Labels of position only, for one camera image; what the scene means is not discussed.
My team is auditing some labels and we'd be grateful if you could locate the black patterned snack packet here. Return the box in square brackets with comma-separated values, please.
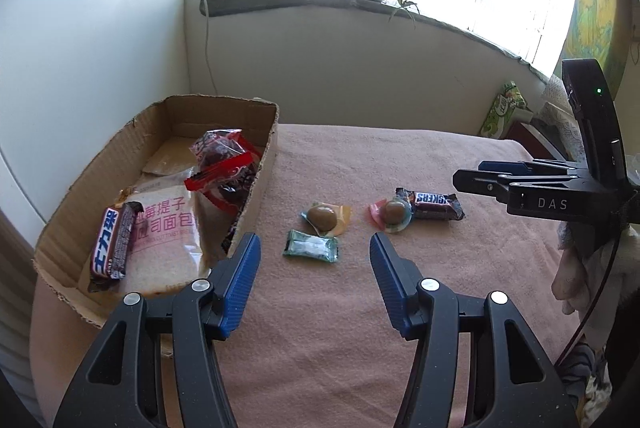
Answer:
[220, 208, 251, 255]

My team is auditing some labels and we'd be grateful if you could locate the brown candy pink blue wrapper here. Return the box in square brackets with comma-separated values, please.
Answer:
[369, 197, 415, 234]

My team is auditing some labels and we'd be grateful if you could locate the red-edged dark snack packet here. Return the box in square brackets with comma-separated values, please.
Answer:
[184, 152, 263, 214]
[189, 128, 263, 174]

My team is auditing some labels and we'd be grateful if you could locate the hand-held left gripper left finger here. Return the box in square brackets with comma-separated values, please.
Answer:
[52, 232, 262, 428]

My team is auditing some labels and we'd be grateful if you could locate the green patterned packet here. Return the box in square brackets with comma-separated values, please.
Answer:
[479, 81, 528, 140]

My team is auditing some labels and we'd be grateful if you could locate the brown chocolate bar white print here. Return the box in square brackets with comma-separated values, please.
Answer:
[87, 202, 146, 293]

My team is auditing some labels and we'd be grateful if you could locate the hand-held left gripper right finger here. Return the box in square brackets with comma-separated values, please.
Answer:
[369, 232, 576, 428]

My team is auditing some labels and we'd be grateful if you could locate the striped cloth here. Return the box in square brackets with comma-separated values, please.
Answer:
[560, 343, 608, 409]

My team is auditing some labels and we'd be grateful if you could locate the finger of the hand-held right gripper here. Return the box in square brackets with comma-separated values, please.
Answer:
[477, 159, 583, 176]
[452, 168, 591, 204]

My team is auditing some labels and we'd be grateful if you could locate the green candy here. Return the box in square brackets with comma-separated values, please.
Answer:
[282, 229, 342, 263]

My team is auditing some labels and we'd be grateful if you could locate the black cable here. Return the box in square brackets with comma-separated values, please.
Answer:
[552, 218, 626, 369]

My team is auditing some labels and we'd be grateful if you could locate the sliced bread packet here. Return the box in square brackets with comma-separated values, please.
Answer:
[117, 165, 213, 296]

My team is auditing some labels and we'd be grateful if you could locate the cardboard box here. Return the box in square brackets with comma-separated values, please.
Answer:
[32, 94, 280, 329]

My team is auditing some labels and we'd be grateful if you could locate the brown candy yellow wrapper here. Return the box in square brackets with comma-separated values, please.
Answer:
[300, 203, 352, 239]

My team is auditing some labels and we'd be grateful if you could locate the white refrigerator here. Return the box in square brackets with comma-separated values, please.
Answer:
[0, 0, 193, 234]

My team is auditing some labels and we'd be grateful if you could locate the person's right hand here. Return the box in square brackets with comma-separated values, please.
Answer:
[552, 223, 640, 344]

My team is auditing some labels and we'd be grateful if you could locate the person's right forearm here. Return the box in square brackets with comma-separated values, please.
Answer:
[600, 293, 640, 428]

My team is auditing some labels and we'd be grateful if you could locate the white cable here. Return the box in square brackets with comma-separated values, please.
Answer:
[201, 0, 221, 96]

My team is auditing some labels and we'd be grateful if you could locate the brown chocolate bar blue print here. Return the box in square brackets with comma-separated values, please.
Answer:
[395, 187, 466, 221]

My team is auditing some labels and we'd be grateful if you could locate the white patterned cloth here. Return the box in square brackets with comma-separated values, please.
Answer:
[537, 76, 586, 159]

